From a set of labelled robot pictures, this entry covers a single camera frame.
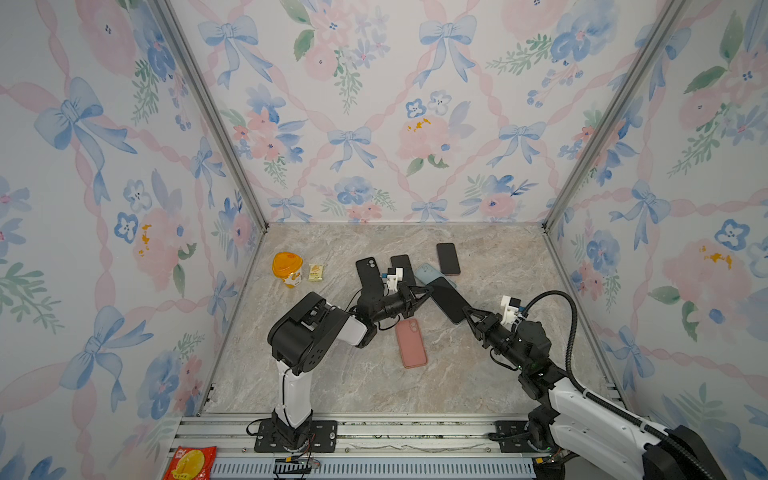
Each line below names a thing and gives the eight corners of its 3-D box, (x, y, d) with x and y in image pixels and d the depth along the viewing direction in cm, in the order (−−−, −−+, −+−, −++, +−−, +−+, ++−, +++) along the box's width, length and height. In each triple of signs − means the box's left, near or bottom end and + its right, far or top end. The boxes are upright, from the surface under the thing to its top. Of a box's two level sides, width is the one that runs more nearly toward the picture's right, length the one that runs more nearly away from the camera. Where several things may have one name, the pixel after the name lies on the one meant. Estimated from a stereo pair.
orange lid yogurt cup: (278, 290, 103) (269, 271, 95) (283, 271, 108) (275, 252, 100) (303, 290, 103) (295, 271, 95) (307, 271, 108) (300, 252, 100)
